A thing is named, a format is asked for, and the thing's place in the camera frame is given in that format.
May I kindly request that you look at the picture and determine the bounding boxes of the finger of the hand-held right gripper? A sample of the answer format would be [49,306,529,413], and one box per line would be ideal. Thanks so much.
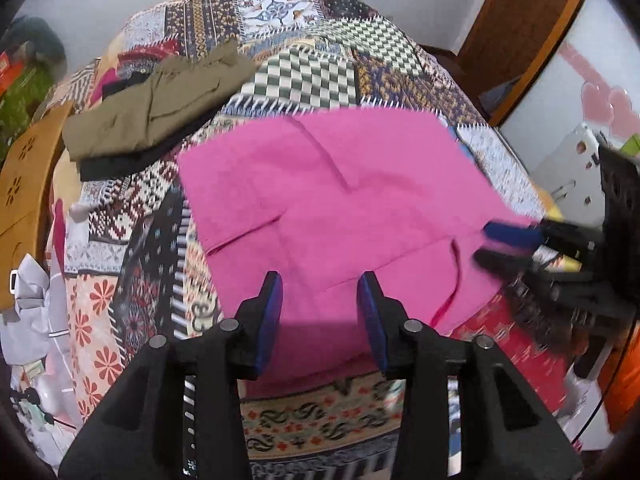
[483,220,606,256]
[472,248,596,286]

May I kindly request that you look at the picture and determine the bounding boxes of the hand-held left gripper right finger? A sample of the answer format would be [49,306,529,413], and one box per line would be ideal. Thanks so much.
[356,270,585,480]

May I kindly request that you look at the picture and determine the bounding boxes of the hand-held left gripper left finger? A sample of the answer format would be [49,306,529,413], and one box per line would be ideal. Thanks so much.
[58,270,284,480]

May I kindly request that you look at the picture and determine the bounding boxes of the pink pants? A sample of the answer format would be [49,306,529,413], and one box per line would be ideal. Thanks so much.
[177,110,534,400]

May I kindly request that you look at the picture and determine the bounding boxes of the olive green folded pants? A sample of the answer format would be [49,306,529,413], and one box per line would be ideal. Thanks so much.
[62,40,258,163]

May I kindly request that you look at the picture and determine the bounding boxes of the white perforated appliance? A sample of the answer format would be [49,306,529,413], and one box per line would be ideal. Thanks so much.
[529,121,613,233]

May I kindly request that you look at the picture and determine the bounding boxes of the pink heart decoration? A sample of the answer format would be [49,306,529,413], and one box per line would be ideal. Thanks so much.
[580,80,640,143]

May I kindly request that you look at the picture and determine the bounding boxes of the patchwork printed blanket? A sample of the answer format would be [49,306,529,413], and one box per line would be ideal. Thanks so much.
[45,0,568,480]

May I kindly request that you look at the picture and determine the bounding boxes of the wooden door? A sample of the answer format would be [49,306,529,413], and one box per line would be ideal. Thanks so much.
[457,0,593,128]

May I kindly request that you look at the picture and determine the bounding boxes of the black folded garment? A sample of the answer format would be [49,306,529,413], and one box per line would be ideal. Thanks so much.
[78,72,217,182]

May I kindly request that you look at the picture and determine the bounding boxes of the grey white garment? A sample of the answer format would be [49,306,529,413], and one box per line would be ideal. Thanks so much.
[0,253,68,381]

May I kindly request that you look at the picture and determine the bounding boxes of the wooden chair back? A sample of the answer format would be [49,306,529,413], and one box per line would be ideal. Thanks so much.
[0,100,76,311]

